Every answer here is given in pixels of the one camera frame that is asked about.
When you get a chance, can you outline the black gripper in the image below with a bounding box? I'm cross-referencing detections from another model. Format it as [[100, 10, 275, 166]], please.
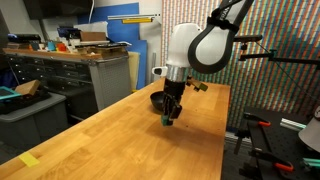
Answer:
[[160, 79, 187, 127]]

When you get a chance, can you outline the green block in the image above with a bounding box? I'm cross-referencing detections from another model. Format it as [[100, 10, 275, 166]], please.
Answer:
[[160, 114, 169, 127]]

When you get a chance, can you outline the black bowl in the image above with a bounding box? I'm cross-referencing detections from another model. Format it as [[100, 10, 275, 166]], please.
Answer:
[[149, 91, 167, 113]]

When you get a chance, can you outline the wooden block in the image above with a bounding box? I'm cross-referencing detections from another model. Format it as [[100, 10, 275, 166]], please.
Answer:
[[14, 79, 43, 97]]

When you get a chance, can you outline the yellow-green wrist connector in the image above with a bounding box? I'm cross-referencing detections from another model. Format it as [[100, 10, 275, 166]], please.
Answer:
[[185, 77, 209, 93]]

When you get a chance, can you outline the grey pipe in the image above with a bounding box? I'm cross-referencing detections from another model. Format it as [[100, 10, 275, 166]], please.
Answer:
[[149, 52, 157, 85]]

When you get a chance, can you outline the beige panel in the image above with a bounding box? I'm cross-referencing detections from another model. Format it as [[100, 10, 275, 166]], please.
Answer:
[[127, 51, 141, 92]]

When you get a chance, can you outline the blue foam board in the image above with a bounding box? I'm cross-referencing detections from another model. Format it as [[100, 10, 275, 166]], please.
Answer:
[[77, 2, 148, 90]]

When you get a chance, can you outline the yellow spirit level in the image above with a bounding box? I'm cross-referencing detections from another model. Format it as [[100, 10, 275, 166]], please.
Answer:
[[121, 17, 154, 25]]

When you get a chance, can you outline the grey drawer cabinet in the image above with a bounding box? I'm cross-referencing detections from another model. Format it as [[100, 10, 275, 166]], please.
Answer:
[[5, 53, 132, 112]]

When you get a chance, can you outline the cardboard box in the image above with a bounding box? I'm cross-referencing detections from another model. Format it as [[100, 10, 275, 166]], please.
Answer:
[[79, 31, 108, 43]]

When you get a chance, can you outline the black perforated workbench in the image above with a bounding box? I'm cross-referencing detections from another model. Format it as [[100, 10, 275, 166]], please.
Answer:
[[233, 105, 320, 180]]

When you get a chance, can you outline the aluminium extrusion bar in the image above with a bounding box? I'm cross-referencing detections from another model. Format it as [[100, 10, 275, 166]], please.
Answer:
[[279, 117, 307, 132]]

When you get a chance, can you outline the red cup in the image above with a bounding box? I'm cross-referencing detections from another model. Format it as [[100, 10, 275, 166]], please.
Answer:
[[55, 42, 68, 53]]

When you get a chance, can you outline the colourful striped backdrop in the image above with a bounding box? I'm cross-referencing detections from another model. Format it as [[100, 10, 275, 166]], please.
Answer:
[[160, 0, 320, 131]]

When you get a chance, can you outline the teal cup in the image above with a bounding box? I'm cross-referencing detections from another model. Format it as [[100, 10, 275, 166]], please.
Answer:
[[46, 40, 57, 52]]

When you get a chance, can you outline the grey storage bin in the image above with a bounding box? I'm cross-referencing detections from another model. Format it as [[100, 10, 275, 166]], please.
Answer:
[[0, 92, 69, 153]]

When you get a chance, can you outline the teal plastic part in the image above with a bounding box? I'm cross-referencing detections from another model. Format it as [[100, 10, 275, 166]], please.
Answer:
[[300, 157, 320, 169]]

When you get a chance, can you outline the yellow sticky note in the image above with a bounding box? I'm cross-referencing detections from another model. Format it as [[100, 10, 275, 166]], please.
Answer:
[[18, 152, 41, 168]]

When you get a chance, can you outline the black monitor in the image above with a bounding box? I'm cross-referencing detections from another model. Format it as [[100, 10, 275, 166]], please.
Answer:
[[22, 0, 95, 21]]

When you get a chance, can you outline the black sensor bar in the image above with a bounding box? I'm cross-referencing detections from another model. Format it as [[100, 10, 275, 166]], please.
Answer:
[[7, 33, 43, 44]]

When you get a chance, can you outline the teal tray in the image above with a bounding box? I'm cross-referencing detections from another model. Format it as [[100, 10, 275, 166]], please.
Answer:
[[0, 86, 23, 102]]

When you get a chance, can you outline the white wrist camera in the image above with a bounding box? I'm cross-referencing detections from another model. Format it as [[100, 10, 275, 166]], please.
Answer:
[[151, 65, 169, 77]]

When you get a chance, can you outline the black clamp with orange handle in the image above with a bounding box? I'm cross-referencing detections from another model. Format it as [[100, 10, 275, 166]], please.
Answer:
[[249, 148, 295, 173], [242, 112, 272, 128]]

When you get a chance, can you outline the white metal rail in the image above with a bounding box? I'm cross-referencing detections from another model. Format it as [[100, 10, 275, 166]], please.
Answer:
[[106, 13, 162, 21]]

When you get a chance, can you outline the black camera on stand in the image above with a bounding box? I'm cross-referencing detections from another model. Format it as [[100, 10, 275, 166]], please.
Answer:
[[233, 34, 264, 52]]

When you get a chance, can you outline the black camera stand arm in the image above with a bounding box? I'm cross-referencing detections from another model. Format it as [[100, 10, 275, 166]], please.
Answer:
[[237, 49, 320, 70]]

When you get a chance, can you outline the white cable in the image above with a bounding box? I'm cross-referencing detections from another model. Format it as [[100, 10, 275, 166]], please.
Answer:
[[87, 0, 96, 25]]

